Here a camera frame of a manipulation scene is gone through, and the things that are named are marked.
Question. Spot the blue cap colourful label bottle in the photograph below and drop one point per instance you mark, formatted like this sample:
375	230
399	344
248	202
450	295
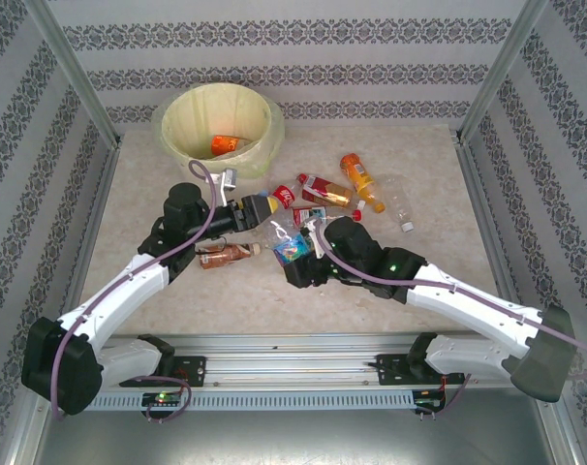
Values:
291	249

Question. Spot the red teal label bottle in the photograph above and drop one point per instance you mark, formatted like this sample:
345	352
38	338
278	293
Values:
303	215

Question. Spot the copper brown label bottle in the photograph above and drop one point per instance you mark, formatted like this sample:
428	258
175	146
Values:
221	256

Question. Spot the clear unlabelled bottle white cap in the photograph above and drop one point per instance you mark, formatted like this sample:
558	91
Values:
402	208

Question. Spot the red and gold label bottle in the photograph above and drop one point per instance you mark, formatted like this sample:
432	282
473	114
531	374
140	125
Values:
322	189

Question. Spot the orange NFC label bottle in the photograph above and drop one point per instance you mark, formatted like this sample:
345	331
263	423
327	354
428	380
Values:
223	144

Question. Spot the orange juice bottle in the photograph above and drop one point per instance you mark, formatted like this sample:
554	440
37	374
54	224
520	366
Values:
356	174

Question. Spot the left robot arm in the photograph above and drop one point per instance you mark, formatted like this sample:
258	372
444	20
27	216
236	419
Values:
119	300

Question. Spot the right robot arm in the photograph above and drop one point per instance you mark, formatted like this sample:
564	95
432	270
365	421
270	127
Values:
468	310

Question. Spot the white waste bin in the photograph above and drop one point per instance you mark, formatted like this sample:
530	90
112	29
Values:
216	176

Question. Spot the white bin with yellow liner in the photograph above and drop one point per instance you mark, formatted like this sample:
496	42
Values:
269	140

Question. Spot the Coca-Cola bottle red label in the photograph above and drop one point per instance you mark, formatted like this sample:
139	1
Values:
286	196

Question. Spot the grey metal sheet panel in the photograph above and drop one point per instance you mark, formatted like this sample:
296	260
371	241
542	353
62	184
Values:
293	436

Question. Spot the small controller board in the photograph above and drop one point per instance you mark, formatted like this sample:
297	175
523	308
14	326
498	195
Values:
163	398
426	401

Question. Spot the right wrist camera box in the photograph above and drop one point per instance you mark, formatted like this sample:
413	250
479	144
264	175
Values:
318	247

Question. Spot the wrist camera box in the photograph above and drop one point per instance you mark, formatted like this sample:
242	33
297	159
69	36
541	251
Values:
318	247
229	179

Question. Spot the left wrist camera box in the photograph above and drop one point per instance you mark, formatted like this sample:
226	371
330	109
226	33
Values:
229	179

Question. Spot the aluminium side rail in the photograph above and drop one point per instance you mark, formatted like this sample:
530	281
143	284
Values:
477	194
102	194

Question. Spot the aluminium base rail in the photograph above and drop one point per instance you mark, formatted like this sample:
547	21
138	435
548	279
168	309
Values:
293	363

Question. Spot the aluminium frame post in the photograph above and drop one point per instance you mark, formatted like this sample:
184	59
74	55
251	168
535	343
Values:
71	72
504	72

